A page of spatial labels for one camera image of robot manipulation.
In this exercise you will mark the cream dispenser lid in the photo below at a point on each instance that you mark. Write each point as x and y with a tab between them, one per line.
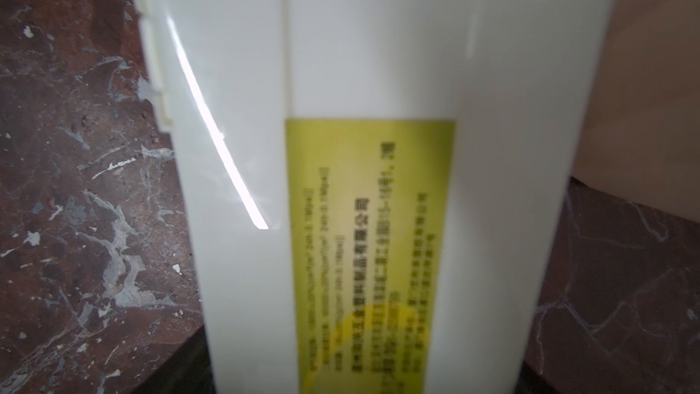
372	187

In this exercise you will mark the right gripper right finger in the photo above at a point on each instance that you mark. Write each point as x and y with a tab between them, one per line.
530	382

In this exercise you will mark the pink flower pot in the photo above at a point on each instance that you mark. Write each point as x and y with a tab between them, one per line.
640	138

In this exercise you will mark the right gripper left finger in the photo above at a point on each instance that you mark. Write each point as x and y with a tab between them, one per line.
187	371

